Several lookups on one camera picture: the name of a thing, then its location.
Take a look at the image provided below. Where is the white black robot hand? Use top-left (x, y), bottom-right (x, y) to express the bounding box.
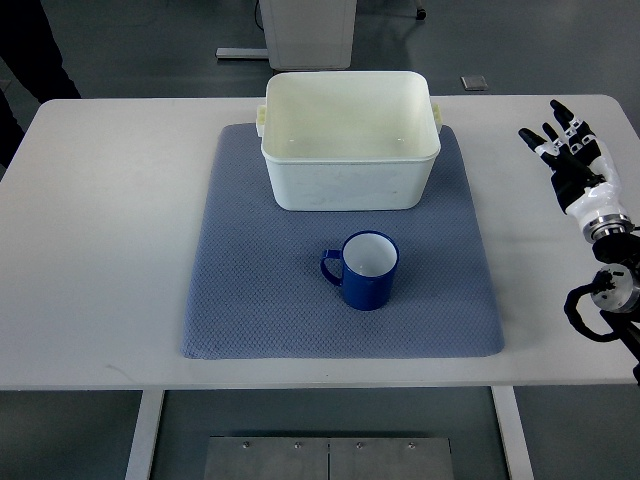
top-left (518, 99), bottom-right (635, 244)

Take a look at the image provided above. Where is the blue enamel mug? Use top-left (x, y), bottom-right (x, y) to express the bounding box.
top-left (320, 230), bottom-right (400, 311)

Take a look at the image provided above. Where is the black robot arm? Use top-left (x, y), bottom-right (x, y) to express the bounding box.
top-left (564, 228), bottom-right (639, 357)

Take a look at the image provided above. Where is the white plastic box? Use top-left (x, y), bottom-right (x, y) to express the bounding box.
top-left (256, 71), bottom-right (441, 211)

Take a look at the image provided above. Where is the small grey floor plate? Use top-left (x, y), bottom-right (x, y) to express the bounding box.
top-left (460, 75), bottom-right (489, 91)

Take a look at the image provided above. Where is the right white table leg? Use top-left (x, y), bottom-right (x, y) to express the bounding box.
top-left (491, 386), bottom-right (534, 480)

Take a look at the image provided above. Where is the white table leg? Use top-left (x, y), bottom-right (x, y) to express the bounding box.
top-left (125, 390), bottom-right (165, 480)
top-left (491, 386), bottom-right (534, 480)

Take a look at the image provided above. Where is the white cabinet base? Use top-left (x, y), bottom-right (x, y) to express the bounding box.
top-left (216, 0), bottom-right (357, 71)

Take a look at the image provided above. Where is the blue quilted mat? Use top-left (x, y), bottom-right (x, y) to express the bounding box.
top-left (180, 122), bottom-right (505, 361)

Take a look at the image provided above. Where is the grey metal floor plate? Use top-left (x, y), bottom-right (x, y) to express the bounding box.
top-left (204, 437), bottom-right (454, 479)

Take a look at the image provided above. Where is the left white table leg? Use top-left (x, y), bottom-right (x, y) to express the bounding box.
top-left (125, 390), bottom-right (165, 480)

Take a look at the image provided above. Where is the person in dark clothes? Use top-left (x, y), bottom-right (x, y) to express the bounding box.
top-left (0, 0), bottom-right (82, 169)

